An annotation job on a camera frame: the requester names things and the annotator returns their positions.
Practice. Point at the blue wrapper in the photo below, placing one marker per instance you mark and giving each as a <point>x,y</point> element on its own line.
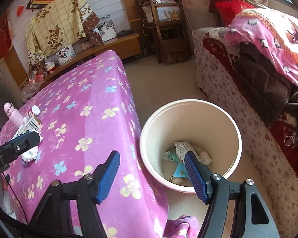
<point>180,169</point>

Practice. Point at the yellow floral cloth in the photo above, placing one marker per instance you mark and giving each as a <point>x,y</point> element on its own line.
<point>57,24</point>

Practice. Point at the brown jacket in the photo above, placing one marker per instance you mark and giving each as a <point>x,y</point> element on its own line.
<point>263,79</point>

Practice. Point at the white printed packet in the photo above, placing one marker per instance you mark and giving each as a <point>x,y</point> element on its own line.
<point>185,148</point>

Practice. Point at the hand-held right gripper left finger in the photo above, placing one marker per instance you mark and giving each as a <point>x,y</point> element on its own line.
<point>106,178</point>

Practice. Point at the couple photo frame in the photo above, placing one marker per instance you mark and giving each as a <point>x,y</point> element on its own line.
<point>65,54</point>

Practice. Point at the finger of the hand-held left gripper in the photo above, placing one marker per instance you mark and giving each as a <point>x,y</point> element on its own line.
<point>22,142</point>

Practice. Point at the wooden cabinet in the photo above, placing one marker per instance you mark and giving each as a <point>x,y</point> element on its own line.
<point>121,45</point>

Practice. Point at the red plastic bag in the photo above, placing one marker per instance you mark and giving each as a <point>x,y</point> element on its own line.
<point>231,7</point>

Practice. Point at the small white bottle red label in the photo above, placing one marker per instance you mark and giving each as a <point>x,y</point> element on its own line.
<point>35,110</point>

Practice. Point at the white photo print bag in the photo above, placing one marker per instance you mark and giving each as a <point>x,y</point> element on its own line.
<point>106,29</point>

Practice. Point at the floral covered sofa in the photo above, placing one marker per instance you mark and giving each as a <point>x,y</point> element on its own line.
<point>238,104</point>

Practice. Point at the pink water bottle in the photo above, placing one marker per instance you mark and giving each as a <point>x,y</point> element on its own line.
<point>13,115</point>

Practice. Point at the cream plastic bucket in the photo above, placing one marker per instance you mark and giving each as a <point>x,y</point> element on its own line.
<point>213,119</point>

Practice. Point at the white tissue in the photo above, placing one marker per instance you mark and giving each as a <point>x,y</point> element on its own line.
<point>31,153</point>

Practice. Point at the pink printed blanket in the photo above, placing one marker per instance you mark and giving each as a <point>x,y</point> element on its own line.
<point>263,34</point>

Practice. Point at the red floral sofa throw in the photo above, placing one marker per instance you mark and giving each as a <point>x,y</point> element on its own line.
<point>214,49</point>

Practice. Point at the clear plastic bag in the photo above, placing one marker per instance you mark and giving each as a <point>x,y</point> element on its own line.
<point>32,84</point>

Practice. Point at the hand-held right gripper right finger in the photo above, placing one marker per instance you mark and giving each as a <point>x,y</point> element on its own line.
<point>196,176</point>

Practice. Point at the mint green wrapper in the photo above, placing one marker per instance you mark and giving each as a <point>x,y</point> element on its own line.
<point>170,156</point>

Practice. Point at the dark wooden chair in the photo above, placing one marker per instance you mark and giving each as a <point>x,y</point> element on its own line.
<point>168,29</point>

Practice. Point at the flat black device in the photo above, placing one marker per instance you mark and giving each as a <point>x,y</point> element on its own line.
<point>124,32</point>

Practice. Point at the green white medicine box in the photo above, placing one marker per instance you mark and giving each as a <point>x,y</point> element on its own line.
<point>31,125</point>

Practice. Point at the red hanging wall scroll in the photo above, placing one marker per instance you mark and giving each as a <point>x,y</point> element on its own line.
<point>2,37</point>

